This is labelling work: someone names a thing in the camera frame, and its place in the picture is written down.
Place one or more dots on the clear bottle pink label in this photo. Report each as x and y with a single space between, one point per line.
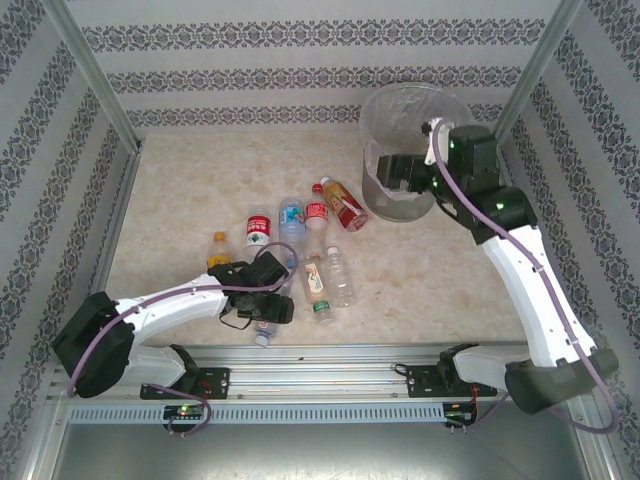
262 336

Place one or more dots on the bottle cream label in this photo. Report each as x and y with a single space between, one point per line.
314 282

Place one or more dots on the orange cap juice bottle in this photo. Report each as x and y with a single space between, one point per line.
218 260

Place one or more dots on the small crushed green label bottle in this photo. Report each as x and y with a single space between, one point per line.
323 311

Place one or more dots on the bottle red green label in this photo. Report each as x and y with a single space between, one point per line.
257 225

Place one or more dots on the clear unlabelled plastic bottle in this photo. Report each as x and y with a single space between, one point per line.
342 280

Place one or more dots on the clear bottle blue white label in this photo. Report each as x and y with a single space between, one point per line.
292 217

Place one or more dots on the red cap red label bottle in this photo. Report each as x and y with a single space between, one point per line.
316 210

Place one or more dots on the amber drink bottle red label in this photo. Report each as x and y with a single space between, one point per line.
342 204

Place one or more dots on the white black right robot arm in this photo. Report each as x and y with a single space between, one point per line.
540 300

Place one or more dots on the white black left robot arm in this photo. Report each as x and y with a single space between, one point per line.
170 305

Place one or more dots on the clear plastic trash bin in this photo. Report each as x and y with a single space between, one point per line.
395 207

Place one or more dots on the small circuit board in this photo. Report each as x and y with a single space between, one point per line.
460 412
185 411

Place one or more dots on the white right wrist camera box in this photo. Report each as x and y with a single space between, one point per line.
430 156

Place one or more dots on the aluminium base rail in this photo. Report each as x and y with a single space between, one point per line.
320 375

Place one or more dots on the aluminium frame post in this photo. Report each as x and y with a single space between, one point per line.
535 70
90 75

